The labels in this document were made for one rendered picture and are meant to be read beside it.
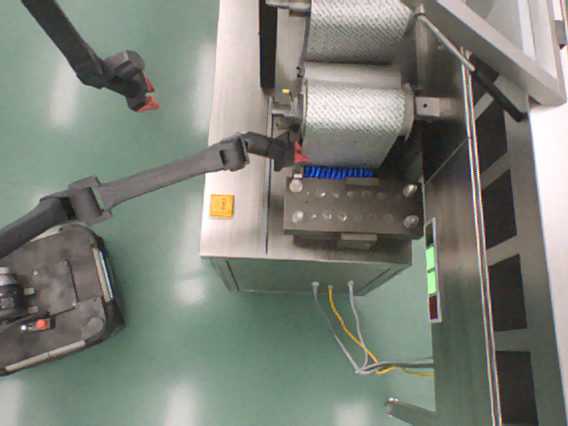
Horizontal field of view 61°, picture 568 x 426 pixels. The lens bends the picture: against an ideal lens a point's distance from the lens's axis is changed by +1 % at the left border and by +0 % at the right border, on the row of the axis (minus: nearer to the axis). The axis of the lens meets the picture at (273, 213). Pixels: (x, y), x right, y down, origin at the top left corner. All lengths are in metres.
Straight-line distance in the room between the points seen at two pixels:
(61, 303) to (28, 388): 0.48
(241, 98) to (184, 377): 1.32
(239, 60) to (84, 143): 1.25
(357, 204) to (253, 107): 0.51
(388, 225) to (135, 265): 1.43
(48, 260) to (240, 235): 1.10
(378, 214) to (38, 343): 1.53
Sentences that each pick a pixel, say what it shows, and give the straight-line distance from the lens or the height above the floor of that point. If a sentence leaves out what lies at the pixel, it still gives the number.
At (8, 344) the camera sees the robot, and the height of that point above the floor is 0.24.
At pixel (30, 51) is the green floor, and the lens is 3.15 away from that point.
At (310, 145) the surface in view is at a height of 1.17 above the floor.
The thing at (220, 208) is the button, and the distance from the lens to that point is 1.49.
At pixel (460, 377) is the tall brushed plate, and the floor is 1.31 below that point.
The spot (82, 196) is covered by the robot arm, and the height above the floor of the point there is 1.26.
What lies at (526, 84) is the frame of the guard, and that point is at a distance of 0.85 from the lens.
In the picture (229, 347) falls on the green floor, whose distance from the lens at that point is 2.35.
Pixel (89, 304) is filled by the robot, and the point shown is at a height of 0.28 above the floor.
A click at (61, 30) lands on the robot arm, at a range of 1.22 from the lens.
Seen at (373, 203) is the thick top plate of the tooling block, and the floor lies 1.03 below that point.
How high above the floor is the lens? 2.34
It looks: 73 degrees down
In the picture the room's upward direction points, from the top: 3 degrees clockwise
